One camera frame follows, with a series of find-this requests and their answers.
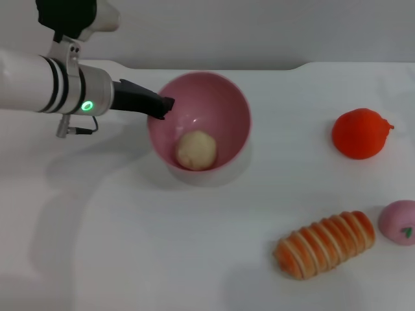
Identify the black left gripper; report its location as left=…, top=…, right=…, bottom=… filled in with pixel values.
left=110, top=78, right=176, bottom=121

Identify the pink plastic bowl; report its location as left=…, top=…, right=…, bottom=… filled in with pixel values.
left=146, top=71, right=253, bottom=171

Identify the beige egg yolk pastry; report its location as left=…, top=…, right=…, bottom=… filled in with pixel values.
left=175, top=130, right=218, bottom=171

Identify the orange red persimmon toy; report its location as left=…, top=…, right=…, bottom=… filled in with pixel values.
left=331, top=108, right=396, bottom=161

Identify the orange striped bread roll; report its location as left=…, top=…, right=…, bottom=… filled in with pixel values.
left=272, top=210, right=377, bottom=281

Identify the pink peach bun toy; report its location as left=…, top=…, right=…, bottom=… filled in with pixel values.
left=378, top=200, right=415, bottom=248

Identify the left arm cable with connector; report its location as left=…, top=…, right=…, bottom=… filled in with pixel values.
left=55, top=115, right=99, bottom=139

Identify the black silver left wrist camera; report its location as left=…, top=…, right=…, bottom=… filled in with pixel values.
left=34, top=0, right=122, bottom=43

